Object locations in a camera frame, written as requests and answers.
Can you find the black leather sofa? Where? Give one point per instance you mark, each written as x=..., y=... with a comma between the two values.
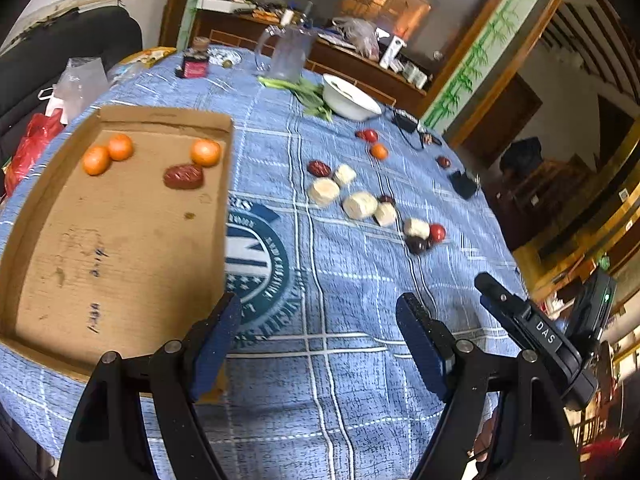
x=50, y=50

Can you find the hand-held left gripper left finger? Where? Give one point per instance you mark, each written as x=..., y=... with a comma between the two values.
x=217, y=345

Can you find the dark date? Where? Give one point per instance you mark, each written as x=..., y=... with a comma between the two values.
x=416, y=245
x=386, y=199

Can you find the small orange mandarin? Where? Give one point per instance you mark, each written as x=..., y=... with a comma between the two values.
x=379, y=151

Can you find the tall white box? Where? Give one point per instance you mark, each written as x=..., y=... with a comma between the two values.
x=392, y=52

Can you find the large round white yam piece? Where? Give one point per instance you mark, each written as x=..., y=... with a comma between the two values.
x=360, y=205
x=323, y=192

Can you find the flat white box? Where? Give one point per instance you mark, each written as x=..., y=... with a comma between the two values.
x=222, y=5

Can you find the black power adapter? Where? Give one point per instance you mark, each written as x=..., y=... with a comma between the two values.
x=462, y=184

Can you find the wooden sideboard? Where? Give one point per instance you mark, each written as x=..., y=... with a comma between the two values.
x=345, y=62

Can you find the red plastic bag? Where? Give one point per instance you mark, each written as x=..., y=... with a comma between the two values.
x=32, y=145

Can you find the small brown trinket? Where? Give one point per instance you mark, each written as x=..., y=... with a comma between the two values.
x=429, y=138

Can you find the clear plastic bag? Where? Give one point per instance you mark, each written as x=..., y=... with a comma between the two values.
x=80, y=85

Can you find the red cherry tomato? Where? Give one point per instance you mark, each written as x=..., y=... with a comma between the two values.
x=370, y=135
x=437, y=233

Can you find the green onion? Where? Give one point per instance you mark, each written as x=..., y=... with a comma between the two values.
x=300, y=91

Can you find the brown cardboard tray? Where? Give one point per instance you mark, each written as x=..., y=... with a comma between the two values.
x=125, y=260

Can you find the dark jar with red label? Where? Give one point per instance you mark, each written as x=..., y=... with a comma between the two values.
x=194, y=64

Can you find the yellow snack packet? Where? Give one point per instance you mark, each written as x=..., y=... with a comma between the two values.
x=155, y=55

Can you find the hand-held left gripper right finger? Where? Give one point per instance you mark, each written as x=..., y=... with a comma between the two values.
x=420, y=345

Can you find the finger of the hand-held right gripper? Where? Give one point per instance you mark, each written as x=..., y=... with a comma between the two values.
x=497, y=295

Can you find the clear glass pitcher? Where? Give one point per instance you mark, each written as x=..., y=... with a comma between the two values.
x=285, y=55

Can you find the white plastic bag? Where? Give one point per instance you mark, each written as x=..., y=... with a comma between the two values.
x=47, y=96

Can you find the blue checked tablecloth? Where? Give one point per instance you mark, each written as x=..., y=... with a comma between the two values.
x=325, y=270

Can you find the black charger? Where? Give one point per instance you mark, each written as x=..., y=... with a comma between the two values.
x=405, y=121

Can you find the white bowl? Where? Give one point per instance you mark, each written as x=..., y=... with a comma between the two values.
x=350, y=102

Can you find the dark jacket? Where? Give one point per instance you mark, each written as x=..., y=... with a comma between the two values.
x=522, y=155

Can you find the small white yam piece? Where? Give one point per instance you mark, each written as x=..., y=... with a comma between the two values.
x=345, y=174

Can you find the large red date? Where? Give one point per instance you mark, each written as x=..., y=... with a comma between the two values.
x=183, y=176

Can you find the pinkish plastic bag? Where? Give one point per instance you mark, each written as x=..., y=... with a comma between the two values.
x=360, y=35

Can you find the bluish clear bag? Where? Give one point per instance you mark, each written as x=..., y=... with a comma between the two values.
x=122, y=72

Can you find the wooden door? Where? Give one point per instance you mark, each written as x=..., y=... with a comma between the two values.
x=500, y=110

